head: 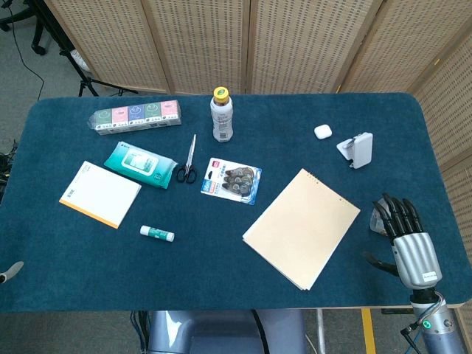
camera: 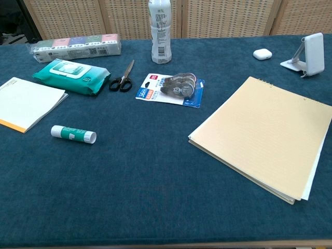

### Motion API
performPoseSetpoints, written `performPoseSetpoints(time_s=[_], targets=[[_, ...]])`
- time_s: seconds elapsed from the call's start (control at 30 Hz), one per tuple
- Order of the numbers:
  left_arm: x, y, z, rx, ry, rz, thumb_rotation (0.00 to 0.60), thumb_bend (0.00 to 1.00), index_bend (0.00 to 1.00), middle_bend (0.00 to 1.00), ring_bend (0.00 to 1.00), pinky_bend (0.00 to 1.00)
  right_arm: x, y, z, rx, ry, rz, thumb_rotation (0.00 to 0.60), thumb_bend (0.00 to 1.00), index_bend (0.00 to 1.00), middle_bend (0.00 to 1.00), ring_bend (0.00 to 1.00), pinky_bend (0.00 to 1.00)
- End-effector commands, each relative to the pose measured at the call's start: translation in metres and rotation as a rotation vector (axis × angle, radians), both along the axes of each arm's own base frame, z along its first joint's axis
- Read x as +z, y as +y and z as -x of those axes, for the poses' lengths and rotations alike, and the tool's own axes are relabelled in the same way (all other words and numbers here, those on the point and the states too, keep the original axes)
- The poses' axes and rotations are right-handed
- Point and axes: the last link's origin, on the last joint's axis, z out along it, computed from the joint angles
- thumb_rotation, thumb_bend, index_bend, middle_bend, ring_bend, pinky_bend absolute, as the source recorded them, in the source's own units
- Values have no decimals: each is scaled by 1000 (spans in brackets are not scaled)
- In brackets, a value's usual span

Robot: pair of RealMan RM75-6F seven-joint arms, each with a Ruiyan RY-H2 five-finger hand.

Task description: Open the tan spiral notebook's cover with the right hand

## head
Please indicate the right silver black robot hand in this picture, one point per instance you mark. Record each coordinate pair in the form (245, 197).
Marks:
(414, 254)

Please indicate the tan spiral notebook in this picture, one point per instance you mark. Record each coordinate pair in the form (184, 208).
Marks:
(302, 228)

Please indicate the clear jar of binder clips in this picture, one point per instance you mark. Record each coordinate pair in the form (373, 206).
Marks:
(377, 221)

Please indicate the white power bank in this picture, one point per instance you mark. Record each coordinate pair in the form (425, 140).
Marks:
(362, 151)

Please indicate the white folding phone stand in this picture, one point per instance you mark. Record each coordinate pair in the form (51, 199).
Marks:
(344, 147)

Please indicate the white earbuds case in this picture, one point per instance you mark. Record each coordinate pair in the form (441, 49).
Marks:
(322, 132)

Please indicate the blue table mat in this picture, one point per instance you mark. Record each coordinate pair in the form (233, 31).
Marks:
(221, 265)

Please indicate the correction tape blister pack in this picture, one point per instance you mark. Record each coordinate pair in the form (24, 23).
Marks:
(230, 180)

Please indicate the blue-grey robot torso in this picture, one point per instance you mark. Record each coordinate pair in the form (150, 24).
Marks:
(214, 332)

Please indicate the white bottle yellow cap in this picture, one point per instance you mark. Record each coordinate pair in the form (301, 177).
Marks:
(222, 121)

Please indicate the green white glue stick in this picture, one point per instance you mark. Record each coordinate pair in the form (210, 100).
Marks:
(156, 233)

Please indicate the green wet wipes pack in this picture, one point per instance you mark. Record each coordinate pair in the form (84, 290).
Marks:
(140, 164)

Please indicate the woven wooden folding screen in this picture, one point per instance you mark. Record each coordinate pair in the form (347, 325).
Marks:
(203, 44)

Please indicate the multicolour tissue multipack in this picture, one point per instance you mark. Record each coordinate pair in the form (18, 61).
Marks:
(136, 116)

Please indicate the white notepad orange edge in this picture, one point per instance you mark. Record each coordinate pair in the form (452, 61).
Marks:
(99, 193)

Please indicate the black tripod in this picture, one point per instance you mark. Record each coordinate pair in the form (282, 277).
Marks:
(85, 79)

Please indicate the black office chair base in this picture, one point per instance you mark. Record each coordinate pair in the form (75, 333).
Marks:
(38, 37)

